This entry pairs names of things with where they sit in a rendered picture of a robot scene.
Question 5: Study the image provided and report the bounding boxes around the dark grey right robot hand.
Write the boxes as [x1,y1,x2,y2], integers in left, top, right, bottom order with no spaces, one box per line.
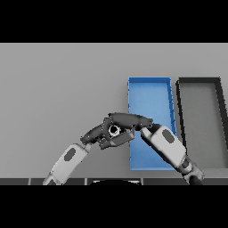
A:
[107,111,162,132]

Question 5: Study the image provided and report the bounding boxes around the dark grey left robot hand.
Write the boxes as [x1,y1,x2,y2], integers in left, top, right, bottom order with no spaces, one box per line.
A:
[80,117,136,151]

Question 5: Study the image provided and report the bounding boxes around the blue pipe with pale ring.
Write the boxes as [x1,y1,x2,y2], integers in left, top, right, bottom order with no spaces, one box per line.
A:
[108,124,121,137]

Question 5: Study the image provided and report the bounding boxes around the blue bin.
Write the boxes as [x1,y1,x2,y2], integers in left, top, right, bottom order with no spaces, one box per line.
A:
[126,76,179,172]

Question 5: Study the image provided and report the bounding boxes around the dark grey bin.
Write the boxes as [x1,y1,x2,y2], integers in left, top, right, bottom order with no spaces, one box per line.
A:
[175,77,228,170]

